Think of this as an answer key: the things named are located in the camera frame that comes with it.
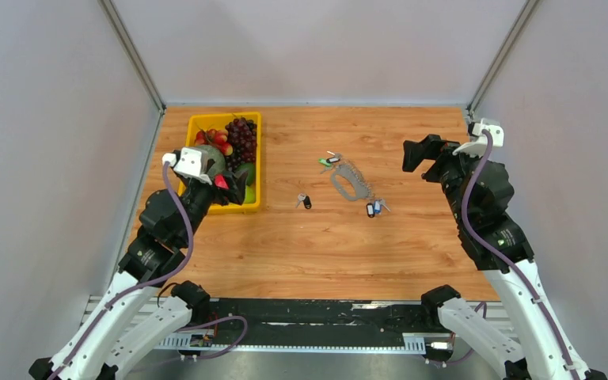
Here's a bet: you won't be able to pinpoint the dark red grape bunch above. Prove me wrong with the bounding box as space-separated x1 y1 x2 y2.
226 117 257 172

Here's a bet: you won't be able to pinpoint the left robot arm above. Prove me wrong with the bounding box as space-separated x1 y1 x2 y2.
28 154 248 379

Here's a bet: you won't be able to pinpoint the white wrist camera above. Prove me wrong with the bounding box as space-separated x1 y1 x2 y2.
161 147 215 184
453 118 504 158

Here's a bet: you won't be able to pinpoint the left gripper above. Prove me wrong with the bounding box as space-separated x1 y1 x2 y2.
177 158 249 245

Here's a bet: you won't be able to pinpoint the aluminium frame post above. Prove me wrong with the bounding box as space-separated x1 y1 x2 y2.
466 0 542 117
97 0 166 116

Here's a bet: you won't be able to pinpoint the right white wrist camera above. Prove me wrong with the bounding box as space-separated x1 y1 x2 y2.
453 118 504 158

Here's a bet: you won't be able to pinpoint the purple cable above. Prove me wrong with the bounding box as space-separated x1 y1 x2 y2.
460 128 583 380
47 161 196 380

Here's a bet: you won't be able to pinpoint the left aluminium frame post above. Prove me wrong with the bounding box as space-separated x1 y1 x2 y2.
97 0 166 116

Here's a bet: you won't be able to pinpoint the key with black tag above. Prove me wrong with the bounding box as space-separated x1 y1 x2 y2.
295 193 312 210

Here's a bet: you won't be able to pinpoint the yellow plastic fruit bin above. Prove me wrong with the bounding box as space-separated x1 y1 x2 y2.
185 112 262 215

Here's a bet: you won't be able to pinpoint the light green pear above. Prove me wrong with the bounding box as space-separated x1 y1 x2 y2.
243 186 257 205

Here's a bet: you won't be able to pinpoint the right aluminium frame post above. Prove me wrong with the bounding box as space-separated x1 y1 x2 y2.
466 0 542 117

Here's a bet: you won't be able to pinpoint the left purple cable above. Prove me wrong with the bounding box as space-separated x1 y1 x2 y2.
47 161 196 380

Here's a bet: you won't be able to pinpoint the red peaches cluster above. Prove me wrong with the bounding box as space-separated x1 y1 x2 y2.
194 128 234 156

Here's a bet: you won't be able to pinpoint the dark green avocado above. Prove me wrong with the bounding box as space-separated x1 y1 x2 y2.
234 162 257 186

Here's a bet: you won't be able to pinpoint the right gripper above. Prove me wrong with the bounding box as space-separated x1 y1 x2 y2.
401 133 485 224

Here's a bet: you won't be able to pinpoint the grey keyring lanyard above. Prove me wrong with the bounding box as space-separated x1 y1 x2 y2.
329 160 374 203

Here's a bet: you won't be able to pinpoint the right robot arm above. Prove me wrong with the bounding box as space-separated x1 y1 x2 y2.
402 129 604 379

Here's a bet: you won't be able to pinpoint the keys with blue black tags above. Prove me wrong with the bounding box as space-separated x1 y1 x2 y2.
366 198 391 218

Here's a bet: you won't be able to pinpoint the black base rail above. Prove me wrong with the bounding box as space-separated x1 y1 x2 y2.
84 296 515 363

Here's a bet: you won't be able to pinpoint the green round melon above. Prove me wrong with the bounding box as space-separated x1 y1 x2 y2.
203 146 226 179

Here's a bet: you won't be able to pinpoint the red apple middle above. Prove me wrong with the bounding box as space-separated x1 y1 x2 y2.
214 174 230 190

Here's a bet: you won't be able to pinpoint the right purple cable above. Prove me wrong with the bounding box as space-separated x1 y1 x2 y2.
460 128 583 380

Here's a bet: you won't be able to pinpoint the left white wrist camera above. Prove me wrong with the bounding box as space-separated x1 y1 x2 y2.
161 147 215 184

